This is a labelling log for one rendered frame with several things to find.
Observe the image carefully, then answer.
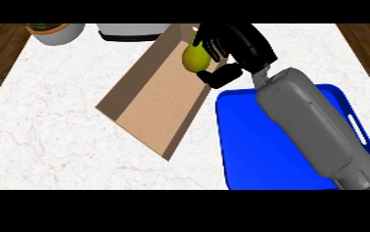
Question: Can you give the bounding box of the open cardboard box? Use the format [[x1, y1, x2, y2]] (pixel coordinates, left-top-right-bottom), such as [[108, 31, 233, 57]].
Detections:
[[94, 23, 230, 162]]

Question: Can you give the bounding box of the white and black appliance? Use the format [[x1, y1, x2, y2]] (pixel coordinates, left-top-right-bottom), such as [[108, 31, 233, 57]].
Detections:
[[96, 23, 174, 43]]

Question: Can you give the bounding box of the yellow-green pear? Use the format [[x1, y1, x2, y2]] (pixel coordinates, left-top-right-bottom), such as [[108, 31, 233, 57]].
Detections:
[[181, 40, 212, 73]]

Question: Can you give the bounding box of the grey pot with plant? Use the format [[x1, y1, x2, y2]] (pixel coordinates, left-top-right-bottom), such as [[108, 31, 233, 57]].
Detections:
[[25, 23, 87, 47]]

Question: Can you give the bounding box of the blue plastic tray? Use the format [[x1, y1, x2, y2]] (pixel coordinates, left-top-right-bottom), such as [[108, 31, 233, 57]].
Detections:
[[214, 83, 370, 191]]

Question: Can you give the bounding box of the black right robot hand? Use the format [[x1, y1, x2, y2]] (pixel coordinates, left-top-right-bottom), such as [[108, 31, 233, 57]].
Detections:
[[190, 23, 279, 90]]

